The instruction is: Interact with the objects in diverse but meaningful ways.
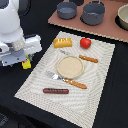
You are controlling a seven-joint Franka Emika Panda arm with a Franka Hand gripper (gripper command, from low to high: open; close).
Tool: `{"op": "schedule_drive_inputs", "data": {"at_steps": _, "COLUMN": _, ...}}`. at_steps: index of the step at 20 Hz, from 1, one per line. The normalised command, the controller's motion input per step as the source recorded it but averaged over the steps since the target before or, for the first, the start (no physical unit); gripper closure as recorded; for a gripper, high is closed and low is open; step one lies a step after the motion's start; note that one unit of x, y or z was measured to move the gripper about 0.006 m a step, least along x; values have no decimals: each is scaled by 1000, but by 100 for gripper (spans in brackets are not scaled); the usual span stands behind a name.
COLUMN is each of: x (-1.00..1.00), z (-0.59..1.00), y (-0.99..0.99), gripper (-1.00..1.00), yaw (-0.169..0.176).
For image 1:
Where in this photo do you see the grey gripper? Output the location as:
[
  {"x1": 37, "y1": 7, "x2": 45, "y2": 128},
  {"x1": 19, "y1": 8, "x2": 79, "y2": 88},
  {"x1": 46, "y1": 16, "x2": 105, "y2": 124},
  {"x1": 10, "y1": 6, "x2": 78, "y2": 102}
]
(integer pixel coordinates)
[{"x1": 0, "y1": 35, "x2": 42, "y2": 66}]

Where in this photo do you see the beige bowl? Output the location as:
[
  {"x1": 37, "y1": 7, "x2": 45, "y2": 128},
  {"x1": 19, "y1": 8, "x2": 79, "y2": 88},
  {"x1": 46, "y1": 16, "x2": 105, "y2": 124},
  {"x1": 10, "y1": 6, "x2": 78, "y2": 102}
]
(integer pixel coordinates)
[{"x1": 118, "y1": 4, "x2": 128, "y2": 30}]

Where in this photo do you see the red toy tomato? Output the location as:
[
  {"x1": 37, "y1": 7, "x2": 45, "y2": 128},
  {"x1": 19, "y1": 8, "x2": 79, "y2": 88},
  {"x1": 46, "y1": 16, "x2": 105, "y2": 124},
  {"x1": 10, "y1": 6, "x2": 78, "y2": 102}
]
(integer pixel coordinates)
[{"x1": 80, "y1": 38, "x2": 91, "y2": 49}]

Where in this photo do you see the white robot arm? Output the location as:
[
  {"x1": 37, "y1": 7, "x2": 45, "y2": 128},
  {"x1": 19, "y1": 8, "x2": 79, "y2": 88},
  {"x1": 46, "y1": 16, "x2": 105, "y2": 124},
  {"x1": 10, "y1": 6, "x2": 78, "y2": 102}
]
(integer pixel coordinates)
[{"x1": 0, "y1": 0, "x2": 42, "y2": 69}]

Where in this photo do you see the brown toy sausage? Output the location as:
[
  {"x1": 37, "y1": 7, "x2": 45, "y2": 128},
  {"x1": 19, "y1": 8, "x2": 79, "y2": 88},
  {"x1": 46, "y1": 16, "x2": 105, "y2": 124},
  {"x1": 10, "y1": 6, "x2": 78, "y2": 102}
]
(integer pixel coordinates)
[{"x1": 43, "y1": 88, "x2": 69, "y2": 94}]

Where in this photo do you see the orange toy bread loaf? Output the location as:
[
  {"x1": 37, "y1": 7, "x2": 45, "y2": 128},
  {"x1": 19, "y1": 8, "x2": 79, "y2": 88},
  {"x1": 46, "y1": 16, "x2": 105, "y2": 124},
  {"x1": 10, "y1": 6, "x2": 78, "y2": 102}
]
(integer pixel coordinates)
[{"x1": 54, "y1": 38, "x2": 72, "y2": 48}]

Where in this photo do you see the grey toy pot middle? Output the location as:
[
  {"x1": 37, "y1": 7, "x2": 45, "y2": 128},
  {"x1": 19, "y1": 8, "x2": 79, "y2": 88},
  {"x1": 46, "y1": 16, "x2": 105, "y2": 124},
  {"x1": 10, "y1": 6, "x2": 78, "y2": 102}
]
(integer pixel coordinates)
[{"x1": 81, "y1": 0, "x2": 105, "y2": 25}]

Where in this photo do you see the white woven placemat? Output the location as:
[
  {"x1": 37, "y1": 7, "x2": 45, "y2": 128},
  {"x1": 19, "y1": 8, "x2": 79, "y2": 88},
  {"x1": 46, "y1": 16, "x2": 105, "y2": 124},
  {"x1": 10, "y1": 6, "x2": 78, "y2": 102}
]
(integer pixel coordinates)
[{"x1": 13, "y1": 31, "x2": 116, "y2": 128}]

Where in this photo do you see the yellow toy box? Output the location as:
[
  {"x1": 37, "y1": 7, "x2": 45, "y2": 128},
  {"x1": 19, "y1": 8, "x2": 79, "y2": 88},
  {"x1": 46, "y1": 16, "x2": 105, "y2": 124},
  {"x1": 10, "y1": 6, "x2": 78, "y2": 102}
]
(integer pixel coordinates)
[{"x1": 22, "y1": 56, "x2": 31, "y2": 69}]

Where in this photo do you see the grey toy pot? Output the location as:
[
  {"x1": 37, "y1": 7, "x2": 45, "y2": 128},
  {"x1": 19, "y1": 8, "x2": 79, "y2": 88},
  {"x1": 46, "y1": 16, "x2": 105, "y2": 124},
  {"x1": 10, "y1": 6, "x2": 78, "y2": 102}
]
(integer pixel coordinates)
[
  {"x1": 57, "y1": 2, "x2": 77, "y2": 20},
  {"x1": 81, "y1": 0, "x2": 105, "y2": 25}
]

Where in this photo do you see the knife with orange handle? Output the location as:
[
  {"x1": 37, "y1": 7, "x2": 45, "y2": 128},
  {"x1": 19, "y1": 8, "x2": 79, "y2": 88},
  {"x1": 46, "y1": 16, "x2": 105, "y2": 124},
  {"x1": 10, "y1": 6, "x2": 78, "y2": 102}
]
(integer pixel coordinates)
[{"x1": 59, "y1": 50, "x2": 98, "y2": 63}]

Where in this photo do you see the fork with orange handle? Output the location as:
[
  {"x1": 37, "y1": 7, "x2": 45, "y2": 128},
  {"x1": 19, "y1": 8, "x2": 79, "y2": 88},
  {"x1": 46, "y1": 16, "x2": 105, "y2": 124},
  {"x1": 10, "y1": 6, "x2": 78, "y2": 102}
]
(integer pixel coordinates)
[{"x1": 45, "y1": 71, "x2": 87, "y2": 89}]

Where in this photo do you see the grey toy pot left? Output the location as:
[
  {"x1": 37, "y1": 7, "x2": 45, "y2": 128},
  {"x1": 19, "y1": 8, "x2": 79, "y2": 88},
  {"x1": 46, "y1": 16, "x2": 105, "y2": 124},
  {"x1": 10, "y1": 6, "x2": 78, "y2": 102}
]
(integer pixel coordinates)
[{"x1": 57, "y1": 2, "x2": 77, "y2": 20}]

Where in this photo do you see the round beige plate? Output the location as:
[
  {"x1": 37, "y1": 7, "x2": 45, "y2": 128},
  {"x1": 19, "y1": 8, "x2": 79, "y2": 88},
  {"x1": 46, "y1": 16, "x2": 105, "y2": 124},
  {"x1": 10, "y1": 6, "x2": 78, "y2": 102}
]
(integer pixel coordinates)
[{"x1": 57, "y1": 55, "x2": 84, "y2": 79}]

